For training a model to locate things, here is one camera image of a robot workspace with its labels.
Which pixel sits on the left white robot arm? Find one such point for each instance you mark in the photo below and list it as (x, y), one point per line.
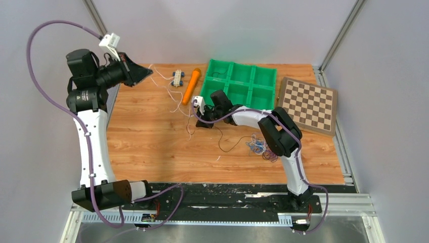
(87, 101)

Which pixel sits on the green compartment tray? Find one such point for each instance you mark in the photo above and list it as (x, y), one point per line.
(249, 85)

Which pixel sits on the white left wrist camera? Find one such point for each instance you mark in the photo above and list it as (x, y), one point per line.
(109, 43)

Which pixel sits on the white blue toy car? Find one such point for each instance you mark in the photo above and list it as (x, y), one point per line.
(177, 78)

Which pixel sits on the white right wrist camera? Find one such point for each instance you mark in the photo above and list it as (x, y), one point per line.
(199, 103)

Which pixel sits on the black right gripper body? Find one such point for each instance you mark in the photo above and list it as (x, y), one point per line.
(209, 114)

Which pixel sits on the wooden chessboard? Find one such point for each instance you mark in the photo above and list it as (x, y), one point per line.
(311, 107)

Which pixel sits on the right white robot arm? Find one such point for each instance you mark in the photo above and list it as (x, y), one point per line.
(280, 132)

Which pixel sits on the orange carrot toy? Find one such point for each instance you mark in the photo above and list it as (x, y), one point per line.
(195, 75)

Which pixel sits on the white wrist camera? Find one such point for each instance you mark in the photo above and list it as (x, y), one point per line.
(109, 43)
(199, 103)

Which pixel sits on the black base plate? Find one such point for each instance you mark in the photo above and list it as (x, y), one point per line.
(229, 203)

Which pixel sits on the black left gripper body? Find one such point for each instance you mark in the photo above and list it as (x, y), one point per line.
(125, 74)

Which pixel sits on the aluminium rail frame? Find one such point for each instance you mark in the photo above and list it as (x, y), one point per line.
(356, 205)

